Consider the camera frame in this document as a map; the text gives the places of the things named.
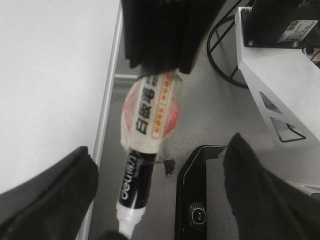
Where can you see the black foam finger of the right gripper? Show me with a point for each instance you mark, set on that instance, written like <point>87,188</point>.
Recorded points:
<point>200,16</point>
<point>152,33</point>

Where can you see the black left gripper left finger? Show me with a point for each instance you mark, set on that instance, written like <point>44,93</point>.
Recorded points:
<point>53,204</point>

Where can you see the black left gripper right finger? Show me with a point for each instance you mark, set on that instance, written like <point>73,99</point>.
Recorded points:
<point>264,206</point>

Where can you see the black white whiteboard marker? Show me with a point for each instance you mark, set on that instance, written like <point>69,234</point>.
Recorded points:
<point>149,115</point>

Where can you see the white whiteboard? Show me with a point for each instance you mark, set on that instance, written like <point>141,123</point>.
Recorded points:
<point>55,65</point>

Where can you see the black mounted device with label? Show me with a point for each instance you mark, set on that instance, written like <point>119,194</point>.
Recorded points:
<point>281,24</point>

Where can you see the black tape scrap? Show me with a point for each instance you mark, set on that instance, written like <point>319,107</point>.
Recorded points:
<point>169,167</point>

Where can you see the white metal stand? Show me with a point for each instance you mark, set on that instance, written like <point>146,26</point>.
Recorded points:
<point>285,86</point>

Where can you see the black camera device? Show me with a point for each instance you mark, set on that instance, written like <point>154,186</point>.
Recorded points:
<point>202,210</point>

